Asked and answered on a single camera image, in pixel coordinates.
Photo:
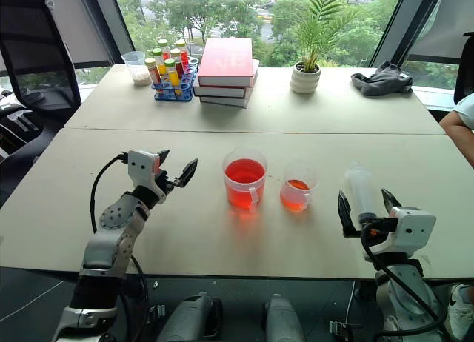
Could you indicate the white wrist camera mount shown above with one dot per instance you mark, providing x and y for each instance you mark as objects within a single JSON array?
[
  {"x": 142, "y": 168},
  {"x": 414, "y": 227}
]

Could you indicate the yellow-capped tube, dark red liquid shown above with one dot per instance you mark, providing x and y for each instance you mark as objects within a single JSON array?
[{"x": 177, "y": 60}]

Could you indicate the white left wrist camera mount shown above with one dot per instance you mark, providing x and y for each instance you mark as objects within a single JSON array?
[{"x": 142, "y": 168}]

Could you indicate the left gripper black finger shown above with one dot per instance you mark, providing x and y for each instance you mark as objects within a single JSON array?
[
  {"x": 163, "y": 158},
  {"x": 188, "y": 172}
]

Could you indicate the large beaker red liquid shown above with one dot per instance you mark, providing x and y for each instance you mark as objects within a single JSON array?
[{"x": 244, "y": 183}]

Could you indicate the person's bare forearm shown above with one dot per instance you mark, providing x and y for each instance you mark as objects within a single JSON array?
[{"x": 457, "y": 129}]

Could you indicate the black mesh office chair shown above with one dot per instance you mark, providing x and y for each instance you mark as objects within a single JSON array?
[{"x": 33, "y": 60}]

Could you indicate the clear cup with white grains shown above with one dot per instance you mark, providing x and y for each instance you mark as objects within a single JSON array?
[{"x": 135, "y": 70}]

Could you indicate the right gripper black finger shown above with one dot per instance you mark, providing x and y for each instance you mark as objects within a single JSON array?
[
  {"x": 390, "y": 200},
  {"x": 344, "y": 212}
]

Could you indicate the black and silver equipment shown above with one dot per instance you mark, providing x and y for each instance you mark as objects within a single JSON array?
[{"x": 16, "y": 120}]

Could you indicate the blue test tube rack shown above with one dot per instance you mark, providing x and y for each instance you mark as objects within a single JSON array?
[{"x": 185, "y": 86}]

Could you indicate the light blue shirt sleeve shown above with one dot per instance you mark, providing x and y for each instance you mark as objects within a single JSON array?
[{"x": 467, "y": 110}]

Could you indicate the white sneaker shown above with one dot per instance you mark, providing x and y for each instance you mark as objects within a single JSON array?
[{"x": 461, "y": 312}]

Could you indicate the green plant in white pot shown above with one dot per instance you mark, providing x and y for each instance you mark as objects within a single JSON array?
[{"x": 305, "y": 79}]

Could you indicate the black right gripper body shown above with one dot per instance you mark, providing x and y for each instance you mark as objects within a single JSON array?
[{"x": 383, "y": 223}]

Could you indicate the pale-capped tube with red liquid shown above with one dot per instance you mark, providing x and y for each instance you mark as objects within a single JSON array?
[
  {"x": 163, "y": 46},
  {"x": 181, "y": 49}
]

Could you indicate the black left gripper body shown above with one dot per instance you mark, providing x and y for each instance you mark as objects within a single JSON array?
[{"x": 165, "y": 182}]

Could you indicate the grey crumpled cloth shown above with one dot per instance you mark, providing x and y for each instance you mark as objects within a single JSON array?
[{"x": 385, "y": 81}]

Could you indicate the green-capped tube with yellow liquid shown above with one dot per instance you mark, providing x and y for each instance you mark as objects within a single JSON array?
[
  {"x": 158, "y": 58},
  {"x": 171, "y": 72}
]

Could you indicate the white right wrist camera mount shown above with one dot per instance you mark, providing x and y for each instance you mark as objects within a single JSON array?
[{"x": 414, "y": 227}]

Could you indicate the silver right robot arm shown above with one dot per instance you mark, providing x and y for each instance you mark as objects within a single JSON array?
[{"x": 403, "y": 290}]

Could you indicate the dark rounded robot leg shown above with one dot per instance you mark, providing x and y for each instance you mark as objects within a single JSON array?
[
  {"x": 189, "y": 320},
  {"x": 281, "y": 320}
]

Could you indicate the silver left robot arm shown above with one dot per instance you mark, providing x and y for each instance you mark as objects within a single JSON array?
[{"x": 111, "y": 242}]

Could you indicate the clear plastic tube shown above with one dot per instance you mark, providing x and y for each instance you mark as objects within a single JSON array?
[{"x": 358, "y": 190}]

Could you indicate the dark window frame post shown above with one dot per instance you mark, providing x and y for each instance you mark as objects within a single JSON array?
[
  {"x": 111, "y": 23},
  {"x": 403, "y": 23}
]

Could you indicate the small beaker orange liquid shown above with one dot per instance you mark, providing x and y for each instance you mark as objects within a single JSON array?
[{"x": 296, "y": 194}]

